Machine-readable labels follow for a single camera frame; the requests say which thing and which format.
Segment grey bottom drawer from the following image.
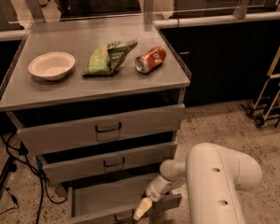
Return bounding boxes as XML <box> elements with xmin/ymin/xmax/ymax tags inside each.
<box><xmin>64</xmin><ymin>172</ymin><xmax>183</xmax><ymax>224</ymax></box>

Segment grey drawer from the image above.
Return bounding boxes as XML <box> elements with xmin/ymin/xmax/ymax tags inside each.
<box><xmin>43</xmin><ymin>141</ymin><xmax>177</xmax><ymax>183</ymax></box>
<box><xmin>18</xmin><ymin>104</ymin><xmax>185</xmax><ymax>155</ymax></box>
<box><xmin>64</xmin><ymin>172</ymin><xmax>183</xmax><ymax>224</ymax></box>

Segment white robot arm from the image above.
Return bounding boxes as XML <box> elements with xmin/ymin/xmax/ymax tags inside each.
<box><xmin>133</xmin><ymin>143</ymin><xmax>262</xmax><ymax>224</ymax></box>

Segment grey top drawer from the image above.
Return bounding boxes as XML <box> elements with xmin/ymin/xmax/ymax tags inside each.
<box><xmin>18</xmin><ymin>104</ymin><xmax>185</xmax><ymax>155</ymax></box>

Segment grey middle drawer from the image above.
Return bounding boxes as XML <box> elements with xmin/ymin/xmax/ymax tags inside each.
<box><xmin>43</xmin><ymin>141</ymin><xmax>177</xmax><ymax>183</ymax></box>

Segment grey drawer cabinet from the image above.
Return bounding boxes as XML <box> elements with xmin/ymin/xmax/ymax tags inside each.
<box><xmin>0</xmin><ymin>15</ymin><xmax>192</xmax><ymax>191</ymax></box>

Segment red soda can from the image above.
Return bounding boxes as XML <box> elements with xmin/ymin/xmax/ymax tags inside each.
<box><xmin>134</xmin><ymin>46</ymin><xmax>166</xmax><ymax>74</ymax></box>

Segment black tripod leg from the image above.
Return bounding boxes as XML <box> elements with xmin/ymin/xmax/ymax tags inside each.
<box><xmin>0</xmin><ymin>157</ymin><xmax>17</xmax><ymax>192</ymax></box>

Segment green chip bag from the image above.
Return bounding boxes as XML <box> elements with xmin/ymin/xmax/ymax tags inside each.
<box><xmin>82</xmin><ymin>39</ymin><xmax>138</xmax><ymax>77</ymax></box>

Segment yellow hand truck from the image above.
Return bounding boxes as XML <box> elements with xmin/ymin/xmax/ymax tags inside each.
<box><xmin>241</xmin><ymin>45</ymin><xmax>280</xmax><ymax>127</ymax></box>

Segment white paper bowl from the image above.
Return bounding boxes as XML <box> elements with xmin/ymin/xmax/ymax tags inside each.
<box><xmin>28</xmin><ymin>51</ymin><xmax>76</xmax><ymax>81</ymax></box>

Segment white railing bar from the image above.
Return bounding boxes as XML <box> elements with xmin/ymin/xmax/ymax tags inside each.
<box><xmin>0</xmin><ymin>12</ymin><xmax>280</xmax><ymax>42</ymax></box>

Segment black floor cables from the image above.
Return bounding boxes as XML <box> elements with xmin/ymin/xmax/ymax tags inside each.
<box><xmin>0</xmin><ymin>133</ymin><xmax>68</xmax><ymax>224</ymax></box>

